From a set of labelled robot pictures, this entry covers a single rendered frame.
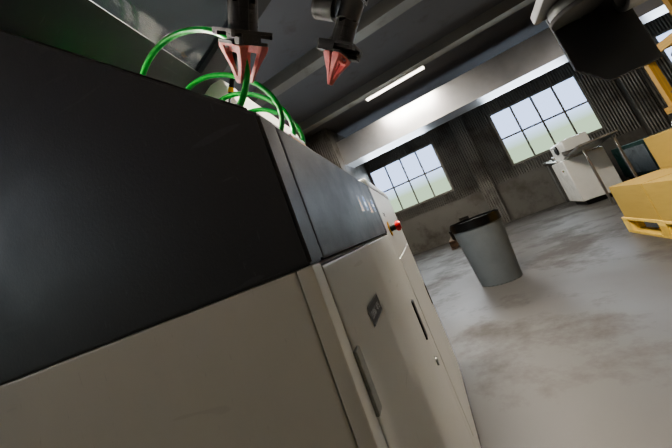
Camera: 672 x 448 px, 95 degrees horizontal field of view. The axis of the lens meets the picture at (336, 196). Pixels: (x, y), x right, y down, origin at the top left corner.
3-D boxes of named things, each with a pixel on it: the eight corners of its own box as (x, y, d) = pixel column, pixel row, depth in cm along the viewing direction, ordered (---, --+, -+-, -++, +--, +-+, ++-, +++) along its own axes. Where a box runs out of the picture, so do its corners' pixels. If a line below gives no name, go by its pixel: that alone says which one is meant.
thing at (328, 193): (324, 259, 32) (275, 124, 35) (288, 273, 33) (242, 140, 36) (386, 233, 92) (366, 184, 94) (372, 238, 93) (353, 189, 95)
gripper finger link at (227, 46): (220, 81, 64) (216, 30, 60) (247, 79, 69) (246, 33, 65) (241, 86, 61) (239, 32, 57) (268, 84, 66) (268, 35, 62)
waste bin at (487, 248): (500, 271, 319) (474, 215, 329) (540, 268, 276) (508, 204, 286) (466, 288, 303) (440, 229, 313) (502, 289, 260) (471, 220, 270)
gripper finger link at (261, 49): (221, 81, 64) (217, 30, 60) (248, 79, 70) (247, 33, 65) (242, 86, 61) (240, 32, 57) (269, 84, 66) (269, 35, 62)
